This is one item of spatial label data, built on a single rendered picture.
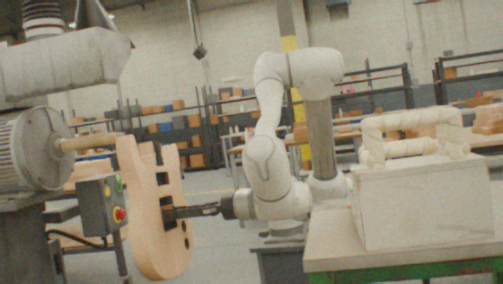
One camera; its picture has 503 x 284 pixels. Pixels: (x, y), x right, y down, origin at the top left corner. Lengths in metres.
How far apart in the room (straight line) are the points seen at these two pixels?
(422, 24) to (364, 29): 1.52
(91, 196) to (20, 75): 0.52
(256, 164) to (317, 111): 0.65
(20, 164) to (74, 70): 0.32
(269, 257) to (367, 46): 10.66
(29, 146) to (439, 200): 1.04
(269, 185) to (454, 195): 0.42
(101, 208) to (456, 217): 1.10
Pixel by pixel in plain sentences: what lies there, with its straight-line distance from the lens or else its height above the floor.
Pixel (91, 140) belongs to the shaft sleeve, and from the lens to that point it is 1.30.
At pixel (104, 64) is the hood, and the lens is 1.13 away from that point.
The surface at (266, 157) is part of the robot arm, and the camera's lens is 1.02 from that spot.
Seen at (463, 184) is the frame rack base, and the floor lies 1.05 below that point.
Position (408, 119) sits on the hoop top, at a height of 1.20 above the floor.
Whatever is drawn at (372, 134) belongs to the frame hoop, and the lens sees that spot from 0.95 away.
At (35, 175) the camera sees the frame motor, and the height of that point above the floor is 1.18.
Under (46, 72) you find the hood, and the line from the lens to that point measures 1.21.
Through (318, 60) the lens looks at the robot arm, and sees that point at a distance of 1.54.
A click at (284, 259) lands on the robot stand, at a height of 0.64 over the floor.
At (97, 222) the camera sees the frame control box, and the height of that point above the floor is 0.97.
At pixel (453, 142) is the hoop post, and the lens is 0.99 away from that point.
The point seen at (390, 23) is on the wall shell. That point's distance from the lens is 12.41.
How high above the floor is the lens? 1.26
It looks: 3 degrees down
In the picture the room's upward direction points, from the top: 8 degrees counter-clockwise
